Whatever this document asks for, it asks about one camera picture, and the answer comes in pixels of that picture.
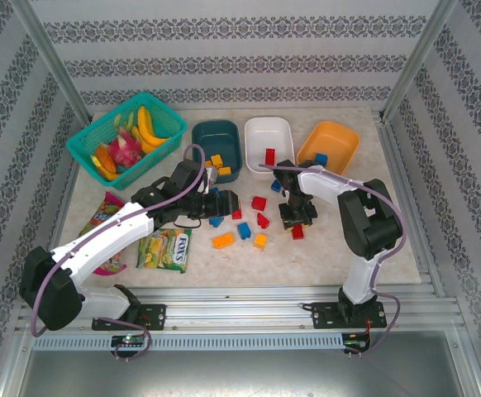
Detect aluminium side rail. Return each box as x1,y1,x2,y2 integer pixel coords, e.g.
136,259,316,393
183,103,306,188
379,113,448,297
45,159,80,253

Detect green FOX'S candy bag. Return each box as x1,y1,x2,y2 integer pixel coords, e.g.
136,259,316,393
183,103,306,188
136,227,193,273

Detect dark teal plastic container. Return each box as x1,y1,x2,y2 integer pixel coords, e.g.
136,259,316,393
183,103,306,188
190,118,243,185

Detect white plastic container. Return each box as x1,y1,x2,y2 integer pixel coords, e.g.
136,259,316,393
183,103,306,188
243,116,296,177

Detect small circuit board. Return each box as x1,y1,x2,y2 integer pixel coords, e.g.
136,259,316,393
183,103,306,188
112,334,146,347
343,337,372,352

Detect long orange lego brick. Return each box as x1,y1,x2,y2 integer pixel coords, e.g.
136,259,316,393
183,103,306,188
212,233,236,250

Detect orange plastic container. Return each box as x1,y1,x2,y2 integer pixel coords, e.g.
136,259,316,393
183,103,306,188
296,120,361,177

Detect thin black camera cable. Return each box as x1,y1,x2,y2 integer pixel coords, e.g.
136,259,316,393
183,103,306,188
173,214,202,229

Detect yellow banana toy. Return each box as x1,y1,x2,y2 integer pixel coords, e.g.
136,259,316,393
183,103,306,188
131,105,170,152

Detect pink candy bag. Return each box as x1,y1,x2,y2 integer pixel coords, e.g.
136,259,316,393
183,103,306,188
78,190,129,276

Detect pink dragon fruit toy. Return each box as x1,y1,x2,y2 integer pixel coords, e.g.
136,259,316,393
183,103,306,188
107,134,145,169

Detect slotted grey cable duct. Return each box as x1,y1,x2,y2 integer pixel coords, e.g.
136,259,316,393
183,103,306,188
31,332,345,352

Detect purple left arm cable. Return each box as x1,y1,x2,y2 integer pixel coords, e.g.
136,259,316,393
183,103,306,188
29,143,208,337

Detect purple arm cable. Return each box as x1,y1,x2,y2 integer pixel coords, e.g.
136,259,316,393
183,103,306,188
29,143,208,337
259,163,409,357

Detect aluminium frame post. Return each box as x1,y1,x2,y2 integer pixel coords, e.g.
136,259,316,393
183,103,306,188
8,0,95,125
379,0,459,123

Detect orange toy fruit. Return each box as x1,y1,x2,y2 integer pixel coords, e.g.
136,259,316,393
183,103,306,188
90,142,116,170

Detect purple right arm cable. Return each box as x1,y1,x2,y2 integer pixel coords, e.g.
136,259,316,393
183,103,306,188
259,163,409,357

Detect teal plastic mesh basket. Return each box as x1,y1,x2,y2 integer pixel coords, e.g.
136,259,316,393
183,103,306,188
65,91,188,191

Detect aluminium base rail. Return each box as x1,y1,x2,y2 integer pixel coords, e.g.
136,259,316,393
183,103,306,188
15,285,469,336

